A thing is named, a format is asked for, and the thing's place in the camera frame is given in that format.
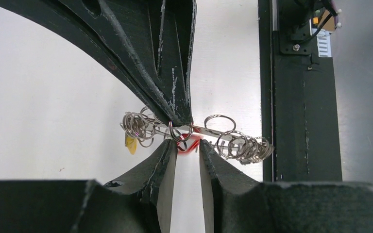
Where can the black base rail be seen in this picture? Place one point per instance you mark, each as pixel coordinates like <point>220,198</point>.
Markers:
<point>298,94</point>

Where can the right white cable duct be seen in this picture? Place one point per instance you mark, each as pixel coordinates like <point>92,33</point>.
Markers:
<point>324,44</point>

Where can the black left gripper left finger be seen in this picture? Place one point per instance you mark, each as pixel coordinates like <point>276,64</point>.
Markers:
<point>145,192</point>

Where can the metal disc keyring with rings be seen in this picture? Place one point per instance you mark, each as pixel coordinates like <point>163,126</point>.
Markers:
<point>142,127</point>

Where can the silver key with red tag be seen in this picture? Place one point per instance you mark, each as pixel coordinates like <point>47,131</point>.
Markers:
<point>190,146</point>

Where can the silver key with yellow tag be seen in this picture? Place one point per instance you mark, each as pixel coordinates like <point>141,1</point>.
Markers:
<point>130,144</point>

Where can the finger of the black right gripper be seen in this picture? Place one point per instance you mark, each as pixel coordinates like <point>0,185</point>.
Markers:
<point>100,36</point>
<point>153,41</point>

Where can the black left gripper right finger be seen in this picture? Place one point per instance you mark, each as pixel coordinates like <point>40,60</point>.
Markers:
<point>232,201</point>

